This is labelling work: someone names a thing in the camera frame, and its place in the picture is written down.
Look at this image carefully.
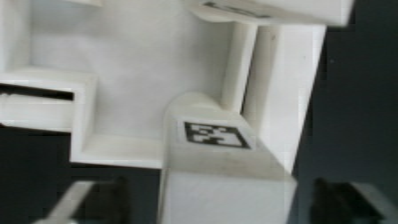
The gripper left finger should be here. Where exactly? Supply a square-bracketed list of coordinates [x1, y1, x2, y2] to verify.
[32, 178, 128, 224]

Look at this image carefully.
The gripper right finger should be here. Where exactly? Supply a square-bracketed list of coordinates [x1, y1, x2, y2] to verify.
[309, 178, 398, 224]

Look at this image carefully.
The white leg block short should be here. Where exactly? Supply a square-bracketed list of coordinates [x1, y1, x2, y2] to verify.
[158, 93, 297, 224]

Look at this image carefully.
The white chair seat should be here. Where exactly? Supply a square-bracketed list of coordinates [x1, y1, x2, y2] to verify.
[0, 0, 263, 170]

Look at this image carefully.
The white chair leg block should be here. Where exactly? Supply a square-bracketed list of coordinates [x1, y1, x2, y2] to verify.
[181, 0, 356, 26]

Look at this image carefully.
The white U-shaped fence frame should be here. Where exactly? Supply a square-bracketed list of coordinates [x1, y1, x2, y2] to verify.
[244, 25, 327, 172]

